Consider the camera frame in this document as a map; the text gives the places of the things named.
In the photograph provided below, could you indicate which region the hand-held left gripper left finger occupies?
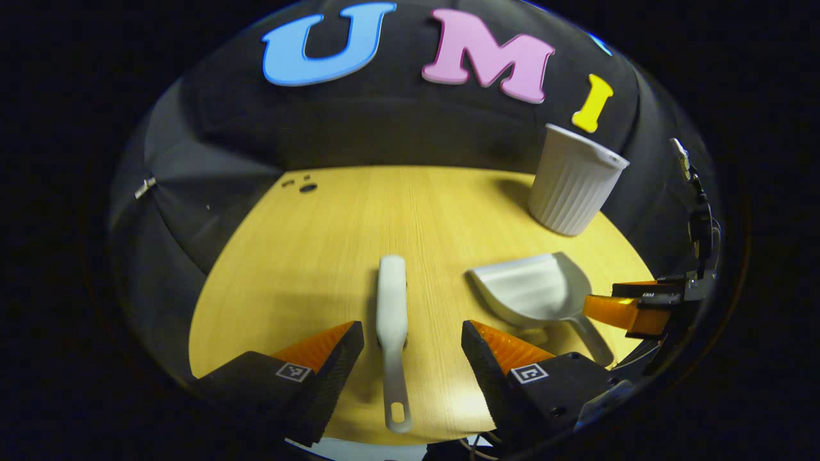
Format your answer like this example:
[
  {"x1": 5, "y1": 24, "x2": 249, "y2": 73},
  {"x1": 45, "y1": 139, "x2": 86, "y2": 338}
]
[{"x1": 192, "y1": 320, "x2": 365, "y2": 447}]

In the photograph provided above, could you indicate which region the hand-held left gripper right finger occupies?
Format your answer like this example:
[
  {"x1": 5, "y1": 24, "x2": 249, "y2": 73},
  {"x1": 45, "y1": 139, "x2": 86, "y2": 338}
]
[{"x1": 461, "y1": 320, "x2": 619, "y2": 449}]

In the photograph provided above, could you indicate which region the white plastic dustpan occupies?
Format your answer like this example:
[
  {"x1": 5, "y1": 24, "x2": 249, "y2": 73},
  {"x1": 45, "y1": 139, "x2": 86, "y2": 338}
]
[{"x1": 468, "y1": 252, "x2": 616, "y2": 368}]

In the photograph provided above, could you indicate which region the small white broom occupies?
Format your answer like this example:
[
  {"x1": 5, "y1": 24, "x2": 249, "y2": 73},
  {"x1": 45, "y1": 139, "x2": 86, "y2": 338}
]
[{"x1": 375, "y1": 255, "x2": 414, "y2": 434}]

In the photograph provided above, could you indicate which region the white ribbed garbage bin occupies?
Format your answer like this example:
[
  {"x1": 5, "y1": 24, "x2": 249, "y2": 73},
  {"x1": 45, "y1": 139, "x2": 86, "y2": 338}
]
[{"x1": 528, "y1": 123, "x2": 630, "y2": 237}]

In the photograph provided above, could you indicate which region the wooden desktop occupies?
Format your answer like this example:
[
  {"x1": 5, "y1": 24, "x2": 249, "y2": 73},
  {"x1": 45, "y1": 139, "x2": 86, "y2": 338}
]
[{"x1": 189, "y1": 165, "x2": 655, "y2": 447}]

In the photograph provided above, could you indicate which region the black backdrop cloth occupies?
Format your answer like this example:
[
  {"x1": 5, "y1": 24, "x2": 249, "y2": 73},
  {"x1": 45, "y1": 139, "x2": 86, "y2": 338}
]
[{"x1": 106, "y1": 0, "x2": 725, "y2": 385}]

